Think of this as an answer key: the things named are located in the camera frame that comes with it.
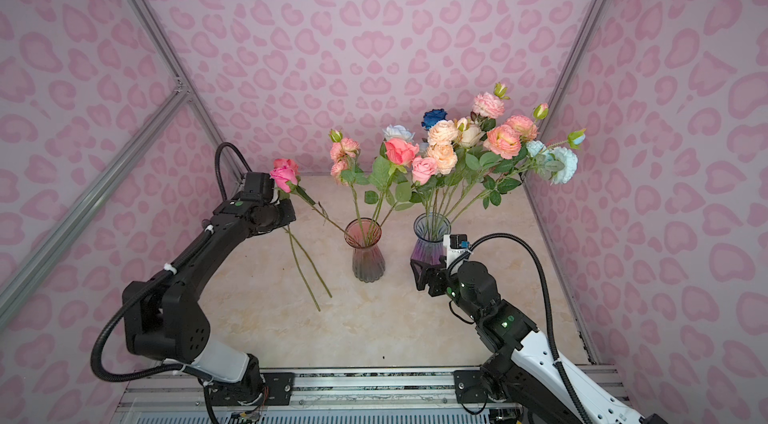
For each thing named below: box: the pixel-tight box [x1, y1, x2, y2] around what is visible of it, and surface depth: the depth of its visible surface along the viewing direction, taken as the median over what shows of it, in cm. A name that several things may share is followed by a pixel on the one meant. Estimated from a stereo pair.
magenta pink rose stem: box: [269, 159, 350, 238], surface depth 65 cm
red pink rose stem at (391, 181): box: [365, 138, 420, 242], surface depth 68 cm
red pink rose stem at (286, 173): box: [270, 158, 321, 311], surface depth 64 cm
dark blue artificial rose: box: [421, 109, 448, 131], surface depth 77 cm
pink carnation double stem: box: [472, 82, 511, 120], surface depth 68 cm
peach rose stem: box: [427, 120, 459, 238], surface depth 67 cm
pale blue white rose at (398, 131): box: [383, 124, 415, 142], surface depth 70 cm
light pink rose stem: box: [410, 156, 438, 241], surface depth 66 cm
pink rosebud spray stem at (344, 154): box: [329, 129, 370, 245], surface depth 74 cm
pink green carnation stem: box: [449, 124, 524, 224], surface depth 66 cm
